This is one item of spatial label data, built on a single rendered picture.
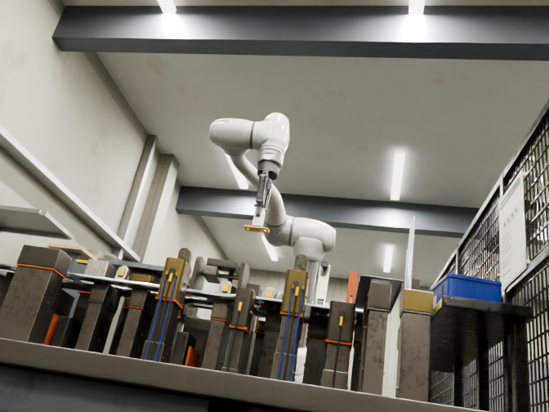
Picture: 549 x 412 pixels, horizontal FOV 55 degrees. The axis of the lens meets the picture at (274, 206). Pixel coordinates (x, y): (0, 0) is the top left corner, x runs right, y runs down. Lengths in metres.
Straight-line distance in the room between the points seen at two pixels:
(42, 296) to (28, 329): 0.09
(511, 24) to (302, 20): 1.78
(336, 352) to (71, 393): 0.65
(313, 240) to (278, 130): 0.59
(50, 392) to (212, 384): 0.30
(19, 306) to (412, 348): 1.09
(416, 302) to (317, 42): 3.65
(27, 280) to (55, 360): 0.70
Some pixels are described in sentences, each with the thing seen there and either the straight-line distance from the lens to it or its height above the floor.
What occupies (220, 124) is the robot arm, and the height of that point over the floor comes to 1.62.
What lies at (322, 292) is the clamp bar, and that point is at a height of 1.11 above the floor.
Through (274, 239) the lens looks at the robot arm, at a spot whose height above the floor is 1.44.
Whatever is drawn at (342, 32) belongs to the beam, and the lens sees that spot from 4.92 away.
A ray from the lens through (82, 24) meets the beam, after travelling 5.82.
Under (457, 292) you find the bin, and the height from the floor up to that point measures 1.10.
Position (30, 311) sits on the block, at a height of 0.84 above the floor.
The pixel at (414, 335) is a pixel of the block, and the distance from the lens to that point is 1.48.
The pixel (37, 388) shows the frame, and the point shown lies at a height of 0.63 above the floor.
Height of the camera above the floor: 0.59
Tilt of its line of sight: 25 degrees up
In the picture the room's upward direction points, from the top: 10 degrees clockwise
